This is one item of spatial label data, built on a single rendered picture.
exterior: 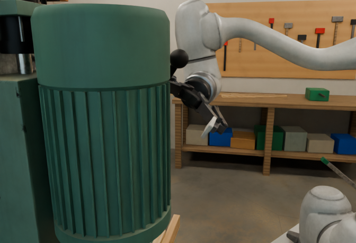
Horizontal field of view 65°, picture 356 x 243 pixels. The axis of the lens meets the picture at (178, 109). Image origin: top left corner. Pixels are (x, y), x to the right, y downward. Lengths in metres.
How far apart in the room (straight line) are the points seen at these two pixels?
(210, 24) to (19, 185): 0.58
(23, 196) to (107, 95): 0.20
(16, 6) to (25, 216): 0.28
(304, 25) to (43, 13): 3.53
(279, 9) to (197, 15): 2.96
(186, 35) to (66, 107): 0.50
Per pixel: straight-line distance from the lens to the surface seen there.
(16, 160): 0.44
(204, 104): 0.62
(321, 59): 0.90
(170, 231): 0.87
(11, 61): 0.51
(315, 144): 3.54
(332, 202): 1.09
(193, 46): 0.78
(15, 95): 0.40
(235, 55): 3.66
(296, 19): 3.74
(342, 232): 0.99
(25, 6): 0.44
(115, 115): 0.33
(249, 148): 3.41
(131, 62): 0.32
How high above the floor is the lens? 1.46
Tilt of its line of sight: 13 degrees down
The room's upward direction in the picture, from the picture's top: straight up
